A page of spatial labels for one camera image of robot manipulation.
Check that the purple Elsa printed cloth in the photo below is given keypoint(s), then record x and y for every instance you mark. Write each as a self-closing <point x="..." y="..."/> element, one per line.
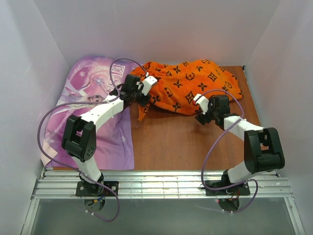
<point x="90" y="80"/>

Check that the aluminium rail frame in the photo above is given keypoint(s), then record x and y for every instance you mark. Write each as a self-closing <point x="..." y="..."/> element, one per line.
<point x="61" y="184"/>

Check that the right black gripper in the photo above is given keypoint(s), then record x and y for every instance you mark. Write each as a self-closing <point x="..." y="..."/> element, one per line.
<point x="203" y="117"/>

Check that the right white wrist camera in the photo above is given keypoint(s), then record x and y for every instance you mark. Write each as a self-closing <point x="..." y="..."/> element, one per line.
<point x="202" y="102"/>

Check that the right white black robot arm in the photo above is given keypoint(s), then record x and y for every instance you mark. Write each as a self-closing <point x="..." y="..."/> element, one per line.
<point x="262" y="147"/>

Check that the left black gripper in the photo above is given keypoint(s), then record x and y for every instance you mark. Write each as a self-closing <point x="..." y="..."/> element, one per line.
<point x="143" y="98"/>

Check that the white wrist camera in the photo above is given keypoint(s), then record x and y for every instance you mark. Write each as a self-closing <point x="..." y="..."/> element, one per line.
<point x="202" y="102"/>
<point x="147" y="84"/>

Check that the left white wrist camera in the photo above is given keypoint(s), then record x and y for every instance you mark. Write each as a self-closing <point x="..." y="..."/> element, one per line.
<point x="147" y="84"/>

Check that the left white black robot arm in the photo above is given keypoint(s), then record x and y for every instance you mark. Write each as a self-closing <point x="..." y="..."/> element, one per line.
<point x="79" y="138"/>

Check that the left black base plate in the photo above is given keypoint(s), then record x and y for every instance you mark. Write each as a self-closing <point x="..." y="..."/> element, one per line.
<point x="83" y="191"/>

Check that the orange black patterned pillowcase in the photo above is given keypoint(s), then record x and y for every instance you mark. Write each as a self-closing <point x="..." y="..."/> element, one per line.
<point x="177" y="85"/>

